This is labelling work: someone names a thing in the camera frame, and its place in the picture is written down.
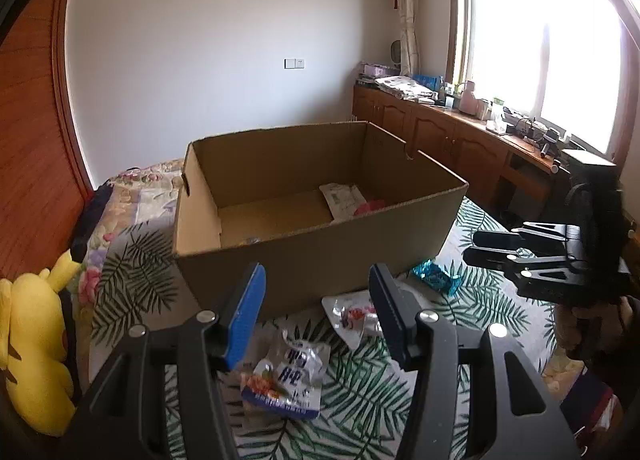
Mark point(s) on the yellow plush toy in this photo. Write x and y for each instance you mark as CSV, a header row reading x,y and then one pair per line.
x,y
35,340

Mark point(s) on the blue packets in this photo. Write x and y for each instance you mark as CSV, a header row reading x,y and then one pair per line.
x,y
427,81

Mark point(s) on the pink jar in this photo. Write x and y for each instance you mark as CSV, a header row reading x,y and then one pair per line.
x,y
467,98

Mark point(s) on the white wall switch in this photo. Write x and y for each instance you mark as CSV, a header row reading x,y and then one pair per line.
x,y
294,63

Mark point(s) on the person's right hand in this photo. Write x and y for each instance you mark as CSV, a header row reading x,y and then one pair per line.
x,y
580,327

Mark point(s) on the long white snack packet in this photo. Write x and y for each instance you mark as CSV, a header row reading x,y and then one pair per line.
x,y
342,200

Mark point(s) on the patterned curtain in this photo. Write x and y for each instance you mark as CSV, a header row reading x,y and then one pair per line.
x,y
407,9

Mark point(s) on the dark blue cloth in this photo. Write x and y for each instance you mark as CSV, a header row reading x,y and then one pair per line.
x,y
92,220

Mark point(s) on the pink snack packet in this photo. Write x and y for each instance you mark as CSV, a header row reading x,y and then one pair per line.
x,y
370,207

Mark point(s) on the leaf print cloth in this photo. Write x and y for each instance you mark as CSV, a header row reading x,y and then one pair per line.
x,y
350,400

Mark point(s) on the floral blanket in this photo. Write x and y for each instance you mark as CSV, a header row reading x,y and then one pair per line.
x,y
135,200

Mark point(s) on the small round mirror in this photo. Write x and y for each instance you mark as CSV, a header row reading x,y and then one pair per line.
x,y
396,52

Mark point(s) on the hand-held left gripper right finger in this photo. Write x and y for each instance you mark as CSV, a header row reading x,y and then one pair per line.
x,y
390,320

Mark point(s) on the silver blue snack packet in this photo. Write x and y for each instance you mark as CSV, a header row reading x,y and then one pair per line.
x,y
285,375

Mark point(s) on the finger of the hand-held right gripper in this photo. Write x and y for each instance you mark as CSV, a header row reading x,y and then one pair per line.
x,y
487,260
500,239

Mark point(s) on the pink box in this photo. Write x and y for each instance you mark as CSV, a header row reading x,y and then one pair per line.
x,y
380,70

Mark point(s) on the teal candy packet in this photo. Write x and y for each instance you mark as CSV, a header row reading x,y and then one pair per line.
x,y
432,277

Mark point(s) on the window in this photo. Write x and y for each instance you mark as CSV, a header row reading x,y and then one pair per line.
x,y
530,39

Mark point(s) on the folded printed cloth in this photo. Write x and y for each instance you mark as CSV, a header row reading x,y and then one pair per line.
x,y
405,87

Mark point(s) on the brown cardboard box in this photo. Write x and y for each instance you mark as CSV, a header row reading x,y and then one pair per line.
x,y
300,260

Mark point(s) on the wooden cabinet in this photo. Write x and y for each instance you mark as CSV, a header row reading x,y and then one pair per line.
x,y
450,149

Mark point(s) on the white cartoon snack packet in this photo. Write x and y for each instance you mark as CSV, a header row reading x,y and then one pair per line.
x,y
345,312

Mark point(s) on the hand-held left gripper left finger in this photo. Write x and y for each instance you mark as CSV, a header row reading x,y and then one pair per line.
x,y
245,320

